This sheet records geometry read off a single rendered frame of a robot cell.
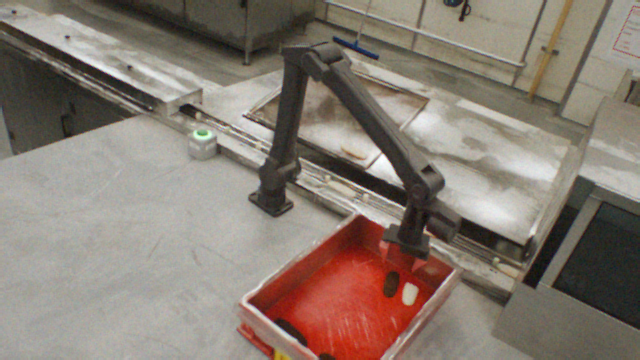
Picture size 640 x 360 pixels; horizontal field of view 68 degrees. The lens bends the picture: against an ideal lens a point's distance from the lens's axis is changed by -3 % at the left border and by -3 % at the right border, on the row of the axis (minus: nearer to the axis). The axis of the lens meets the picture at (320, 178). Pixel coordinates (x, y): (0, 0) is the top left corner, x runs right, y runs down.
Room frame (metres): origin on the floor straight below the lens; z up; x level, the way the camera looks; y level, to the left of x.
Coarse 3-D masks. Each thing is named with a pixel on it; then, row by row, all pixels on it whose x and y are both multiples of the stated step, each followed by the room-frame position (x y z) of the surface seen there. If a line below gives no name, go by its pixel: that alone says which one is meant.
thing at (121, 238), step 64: (128, 128) 1.43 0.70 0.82; (0, 192) 0.99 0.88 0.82; (64, 192) 1.04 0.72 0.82; (128, 192) 1.09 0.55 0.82; (192, 192) 1.14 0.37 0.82; (0, 256) 0.77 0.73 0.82; (64, 256) 0.80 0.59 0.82; (128, 256) 0.84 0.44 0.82; (192, 256) 0.88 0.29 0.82; (256, 256) 0.93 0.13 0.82; (0, 320) 0.60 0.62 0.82; (64, 320) 0.63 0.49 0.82; (128, 320) 0.66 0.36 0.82; (192, 320) 0.69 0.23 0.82; (448, 320) 0.82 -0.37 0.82
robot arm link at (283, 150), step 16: (288, 48) 1.11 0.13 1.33; (304, 48) 1.08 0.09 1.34; (320, 48) 1.07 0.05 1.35; (336, 48) 1.11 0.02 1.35; (288, 64) 1.11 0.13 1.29; (288, 80) 1.12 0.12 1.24; (304, 80) 1.12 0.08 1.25; (288, 96) 1.11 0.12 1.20; (304, 96) 1.13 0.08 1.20; (288, 112) 1.11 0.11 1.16; (288, 128) 1.11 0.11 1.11; (272, 144) 1.13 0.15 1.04; (288, 144) 1.11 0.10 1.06; (272, 160) 1.10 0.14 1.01; (288, 160) 1.12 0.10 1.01; (272, 176) 1.10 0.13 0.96
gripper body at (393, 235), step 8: (392, 224) 0.94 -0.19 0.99; (400, 224) 0.90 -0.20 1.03; (408, 224) 0.88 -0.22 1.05; (392, 232) 0.91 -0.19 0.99; (400, 232) 0.89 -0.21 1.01; (408, 232) 0.88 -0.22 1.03; (416, 232) 0.88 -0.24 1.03; (392, 240) 0.88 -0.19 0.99; (400, 240) 0.88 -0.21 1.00; (408, 240) 0.88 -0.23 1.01; (416, 240) 0.88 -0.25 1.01; (424, 240) 0.90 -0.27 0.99; (416, 248) 0.87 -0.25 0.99; (424, 248) 0.87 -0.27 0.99
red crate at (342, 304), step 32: (352, 256) 0.99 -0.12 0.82; (320, 288) 0.85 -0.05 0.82; (352, 288) 0.87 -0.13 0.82; (288, 320) 0.74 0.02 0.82; (320, 320) 0.75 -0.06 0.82; (352, 320) 0.77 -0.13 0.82; (384, 320) 0.78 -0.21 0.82; (320, 352) 0.66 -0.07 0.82; (352, 352) 0.68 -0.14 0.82; (384, 352) 0.69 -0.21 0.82
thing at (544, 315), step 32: (608, 128) 1.04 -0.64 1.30; (576, 160) 1.04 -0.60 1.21; (608, 160) 0.88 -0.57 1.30; (576, 192) 1.24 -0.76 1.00; (608, 192) 0.77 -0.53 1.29; (544, 224) 0.99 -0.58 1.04; (576, 224) 0.78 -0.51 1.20; (544, 256) 0.97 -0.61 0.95; (512, 288) 0.90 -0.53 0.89; (544, 288) 0.77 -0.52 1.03; (512, 320) 0.78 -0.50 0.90; (544, 320) 0.76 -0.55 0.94; (576, 320) 0.73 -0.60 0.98; (608, 320) 0.71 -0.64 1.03; (544, 352) 0.74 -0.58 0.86; (576, 352) 0.72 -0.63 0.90; (608, 352) 0.69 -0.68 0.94
